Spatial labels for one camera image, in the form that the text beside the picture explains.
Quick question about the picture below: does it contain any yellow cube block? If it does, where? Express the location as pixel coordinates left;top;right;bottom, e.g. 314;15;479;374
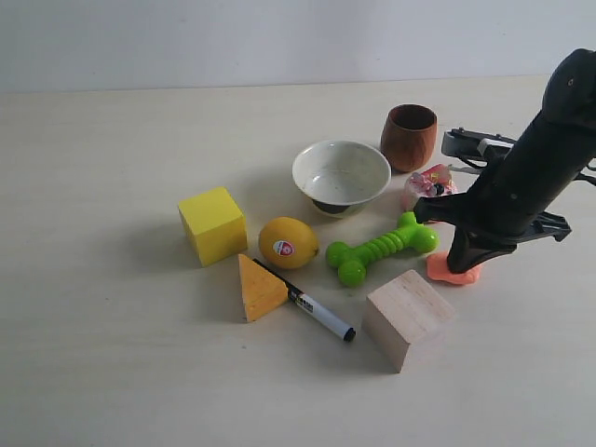
178;186;248;267

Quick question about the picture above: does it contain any plain wooden cube block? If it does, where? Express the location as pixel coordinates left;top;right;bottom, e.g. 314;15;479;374
361;270;455;373

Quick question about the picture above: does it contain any white ceramic bowl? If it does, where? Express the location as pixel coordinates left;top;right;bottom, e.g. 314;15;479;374
291;140;392;219

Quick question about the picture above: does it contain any orange-pink foam blob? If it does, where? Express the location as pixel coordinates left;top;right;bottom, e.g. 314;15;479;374
427;251;482;286

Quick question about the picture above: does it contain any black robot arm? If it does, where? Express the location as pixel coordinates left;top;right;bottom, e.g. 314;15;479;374
413;48;595;274

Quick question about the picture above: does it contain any yellow cheese wedge toy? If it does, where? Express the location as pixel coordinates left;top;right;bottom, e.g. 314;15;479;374
238;254;289;322

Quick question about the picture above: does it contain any brown wooden cup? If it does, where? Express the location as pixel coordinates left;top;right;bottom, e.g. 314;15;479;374
380;103;438;172

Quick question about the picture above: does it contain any green rubber bone toy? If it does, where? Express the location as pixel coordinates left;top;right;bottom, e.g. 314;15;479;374
325;211;440;288

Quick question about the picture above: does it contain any black white marker pen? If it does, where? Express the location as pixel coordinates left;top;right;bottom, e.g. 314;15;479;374
252;258;357;343

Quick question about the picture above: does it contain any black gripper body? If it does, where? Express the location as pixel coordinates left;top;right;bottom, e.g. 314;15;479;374
413;158;571;247

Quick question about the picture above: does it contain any pink white cake squishy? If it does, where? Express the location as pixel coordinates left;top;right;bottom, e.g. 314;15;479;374
398;164;458;224

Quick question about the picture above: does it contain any yellow lemon with sticker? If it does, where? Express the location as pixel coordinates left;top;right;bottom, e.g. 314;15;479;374
258;216;319;270

